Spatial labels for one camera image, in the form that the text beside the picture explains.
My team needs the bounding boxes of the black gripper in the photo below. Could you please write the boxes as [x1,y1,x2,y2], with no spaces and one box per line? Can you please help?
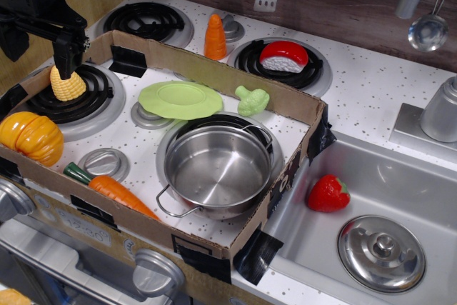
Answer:
[1,0,89,80]

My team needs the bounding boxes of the green toy broccoli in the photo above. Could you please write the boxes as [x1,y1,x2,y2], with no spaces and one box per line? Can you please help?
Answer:
[235,85,270,116]

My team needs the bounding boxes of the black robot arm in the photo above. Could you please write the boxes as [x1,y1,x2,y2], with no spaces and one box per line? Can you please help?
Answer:
[1,0,89,80]

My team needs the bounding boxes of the stainless steel pot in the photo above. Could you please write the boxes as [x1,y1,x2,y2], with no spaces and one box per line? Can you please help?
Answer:
[163,126,274,220]

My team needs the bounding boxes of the steel pot lid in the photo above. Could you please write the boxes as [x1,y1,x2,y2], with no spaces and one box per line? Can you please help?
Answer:
[337,215,426,294]

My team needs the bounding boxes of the yellow toy corn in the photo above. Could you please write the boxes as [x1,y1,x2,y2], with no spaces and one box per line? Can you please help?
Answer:
[50,66,86,101]

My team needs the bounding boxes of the brown cardboard fence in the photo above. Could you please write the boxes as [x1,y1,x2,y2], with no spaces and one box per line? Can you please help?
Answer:
[1,31,333,282]

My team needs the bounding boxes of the front left black burner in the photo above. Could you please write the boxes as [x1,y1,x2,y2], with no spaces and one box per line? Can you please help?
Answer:
[18,64,126,142]

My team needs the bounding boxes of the orange toy pumpkin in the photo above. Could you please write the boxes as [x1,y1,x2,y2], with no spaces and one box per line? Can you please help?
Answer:
[1,111,64,166]

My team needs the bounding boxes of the back left black burner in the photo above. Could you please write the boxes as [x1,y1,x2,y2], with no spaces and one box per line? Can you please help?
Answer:
[96,1,194,48]

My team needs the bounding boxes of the grey stove knob centre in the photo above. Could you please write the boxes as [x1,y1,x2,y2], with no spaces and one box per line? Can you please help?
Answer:
[131,101,174,130]

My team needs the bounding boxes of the grey stove knob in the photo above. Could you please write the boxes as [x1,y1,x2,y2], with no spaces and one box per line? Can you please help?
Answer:
[78,148,130,182]
[131,101,174,130]
[222,14,245,43]

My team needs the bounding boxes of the grey stove knob front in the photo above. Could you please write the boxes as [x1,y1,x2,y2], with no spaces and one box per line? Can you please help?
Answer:
[78,148,130,182]

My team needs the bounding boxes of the green plastic plate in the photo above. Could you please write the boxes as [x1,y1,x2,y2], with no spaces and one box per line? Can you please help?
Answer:
[138,81,224,120]

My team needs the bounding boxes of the orange toy carrot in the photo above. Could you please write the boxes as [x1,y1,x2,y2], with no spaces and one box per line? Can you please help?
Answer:
[64,162,159,221]

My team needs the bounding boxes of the grey oven knob left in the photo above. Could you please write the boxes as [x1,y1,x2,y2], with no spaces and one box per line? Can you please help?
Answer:
[0,179,36,222]

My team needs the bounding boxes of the grey oven knob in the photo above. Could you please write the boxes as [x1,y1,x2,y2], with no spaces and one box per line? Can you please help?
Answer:
[132,249,185,298]
[0,179,36,222]

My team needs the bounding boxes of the orange toy carrot cone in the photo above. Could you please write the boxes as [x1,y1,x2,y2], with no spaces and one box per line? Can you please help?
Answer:
[204,14,227,60]

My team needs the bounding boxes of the grey stove knob back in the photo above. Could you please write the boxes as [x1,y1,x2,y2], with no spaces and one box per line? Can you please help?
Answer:
[222,14,245,43]

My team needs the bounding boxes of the red white toy sushi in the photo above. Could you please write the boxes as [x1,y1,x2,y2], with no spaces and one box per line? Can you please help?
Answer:
[259,41,309,73]

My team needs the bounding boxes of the grey oven knob right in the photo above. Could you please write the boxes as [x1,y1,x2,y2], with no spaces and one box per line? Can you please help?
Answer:
[132,249,185,298]

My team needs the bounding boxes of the back right black burner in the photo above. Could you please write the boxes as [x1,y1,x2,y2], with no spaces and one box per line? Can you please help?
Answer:
[228,38,332,96]

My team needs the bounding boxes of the red toy strawberry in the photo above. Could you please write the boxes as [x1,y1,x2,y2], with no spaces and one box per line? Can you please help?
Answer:
[308,174,351,213]

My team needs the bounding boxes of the grey sink basin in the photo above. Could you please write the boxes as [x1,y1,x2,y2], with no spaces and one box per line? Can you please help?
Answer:
[266,134,456,304]

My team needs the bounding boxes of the hanging steel ladle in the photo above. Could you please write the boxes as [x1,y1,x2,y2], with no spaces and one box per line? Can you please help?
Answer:
[408,0,449,52]

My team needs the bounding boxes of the grey toy faucet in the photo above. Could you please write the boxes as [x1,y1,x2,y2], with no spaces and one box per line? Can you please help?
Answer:
[388,0,457,154]

